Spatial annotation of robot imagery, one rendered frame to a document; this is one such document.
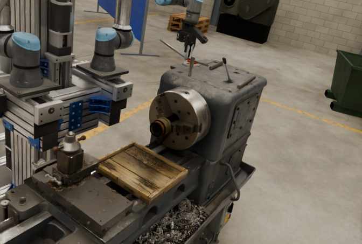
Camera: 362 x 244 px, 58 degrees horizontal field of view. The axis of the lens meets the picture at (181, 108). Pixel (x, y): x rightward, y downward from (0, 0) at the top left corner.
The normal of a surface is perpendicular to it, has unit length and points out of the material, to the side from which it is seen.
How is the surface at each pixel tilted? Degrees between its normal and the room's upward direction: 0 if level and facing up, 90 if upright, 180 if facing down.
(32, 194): 0
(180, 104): 90
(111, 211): 0
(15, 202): 0
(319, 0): 90
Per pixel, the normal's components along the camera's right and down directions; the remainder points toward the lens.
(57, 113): 0.80, 0.37
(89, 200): 0.18, -0.90
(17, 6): -0.56, 0.24
